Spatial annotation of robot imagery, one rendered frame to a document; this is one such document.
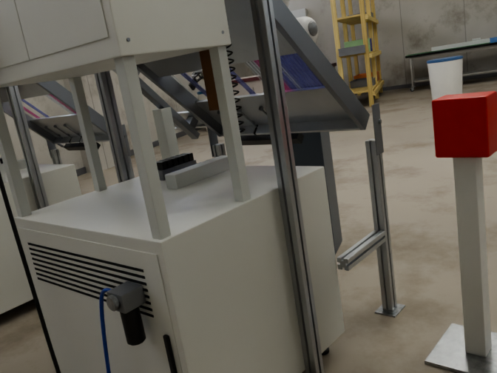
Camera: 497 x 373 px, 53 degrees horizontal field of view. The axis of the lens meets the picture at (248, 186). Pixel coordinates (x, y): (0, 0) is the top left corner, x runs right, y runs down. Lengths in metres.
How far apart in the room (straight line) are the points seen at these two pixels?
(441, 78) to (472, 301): 6.31
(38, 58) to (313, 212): 0.84
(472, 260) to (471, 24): 9.85
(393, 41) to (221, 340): 10.33
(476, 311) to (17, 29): 1.44
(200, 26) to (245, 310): 0.69
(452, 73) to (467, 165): 6.32
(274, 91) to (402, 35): 10.04
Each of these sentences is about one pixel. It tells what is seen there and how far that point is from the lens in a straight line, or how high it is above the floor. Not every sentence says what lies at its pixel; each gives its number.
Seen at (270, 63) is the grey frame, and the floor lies 0.94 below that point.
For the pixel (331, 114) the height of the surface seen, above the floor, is 0.74.
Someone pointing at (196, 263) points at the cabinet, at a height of 0.54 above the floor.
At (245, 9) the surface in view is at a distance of 1.45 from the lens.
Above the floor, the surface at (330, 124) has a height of 0.70.
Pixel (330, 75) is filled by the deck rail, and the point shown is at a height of 0.88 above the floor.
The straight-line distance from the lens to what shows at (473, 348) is 1.69.
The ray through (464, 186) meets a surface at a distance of 1.48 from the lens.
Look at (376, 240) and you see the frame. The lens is 1.75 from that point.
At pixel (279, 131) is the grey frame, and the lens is 1.28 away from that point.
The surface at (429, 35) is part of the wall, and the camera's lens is 11.23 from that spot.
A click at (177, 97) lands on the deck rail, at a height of 0.87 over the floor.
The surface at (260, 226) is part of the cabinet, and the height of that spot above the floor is 0.54.
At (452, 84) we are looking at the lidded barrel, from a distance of 7.77.
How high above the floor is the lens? 0.94
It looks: 13 degrees down
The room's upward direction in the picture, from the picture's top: 9 degrees counter-clockwise
